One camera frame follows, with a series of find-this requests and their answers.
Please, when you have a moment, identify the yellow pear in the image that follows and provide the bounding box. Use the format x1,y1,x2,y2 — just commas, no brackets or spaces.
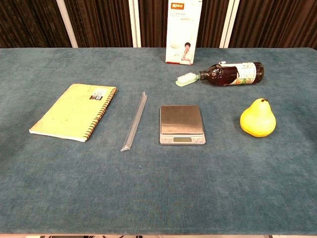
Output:
239,98,277,138

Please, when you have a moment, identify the silver digital kitchen scale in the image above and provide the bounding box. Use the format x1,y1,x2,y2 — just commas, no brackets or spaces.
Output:
159,105,206,146

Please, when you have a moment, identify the clear plastic straw tube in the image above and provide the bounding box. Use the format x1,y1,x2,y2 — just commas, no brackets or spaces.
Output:
120,91,148,152

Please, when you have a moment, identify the green scrub brush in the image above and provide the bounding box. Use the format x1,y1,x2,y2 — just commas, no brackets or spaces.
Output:
175,72,200,87

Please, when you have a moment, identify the dark brown labelled bottle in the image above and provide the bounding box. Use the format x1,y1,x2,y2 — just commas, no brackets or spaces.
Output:
198,61,265,87

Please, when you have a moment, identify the yellow spiral notebook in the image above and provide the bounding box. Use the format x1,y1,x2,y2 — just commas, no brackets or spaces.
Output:
29,83,118,143

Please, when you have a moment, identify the teal table cloth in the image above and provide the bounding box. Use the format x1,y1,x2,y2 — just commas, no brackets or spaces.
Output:
0,47,317,236

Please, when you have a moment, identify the white orange carton box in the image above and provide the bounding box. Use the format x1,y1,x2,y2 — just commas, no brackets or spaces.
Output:
165,0,203,65

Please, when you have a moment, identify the white partition frame post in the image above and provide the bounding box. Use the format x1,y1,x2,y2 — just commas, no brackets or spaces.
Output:
128,0,142,48
55,0,79,48
219,0,240,49

